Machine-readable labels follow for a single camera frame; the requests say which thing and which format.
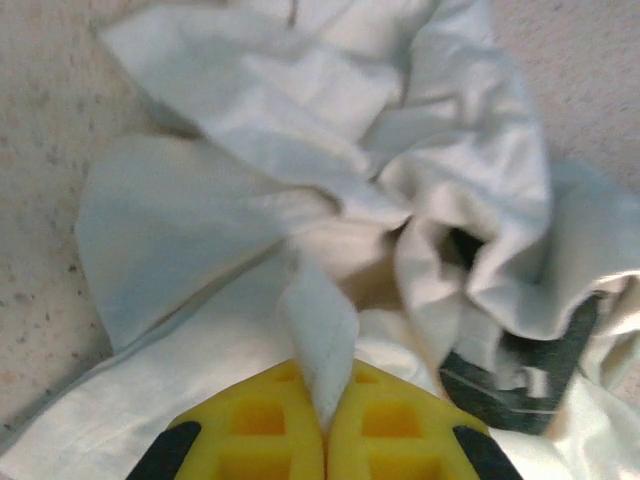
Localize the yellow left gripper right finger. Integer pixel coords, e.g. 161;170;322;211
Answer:
324;358;524;480

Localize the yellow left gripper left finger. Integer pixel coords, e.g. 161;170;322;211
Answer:
125;362;327;480

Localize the white t-shirt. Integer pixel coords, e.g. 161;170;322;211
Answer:
0;0;640;480

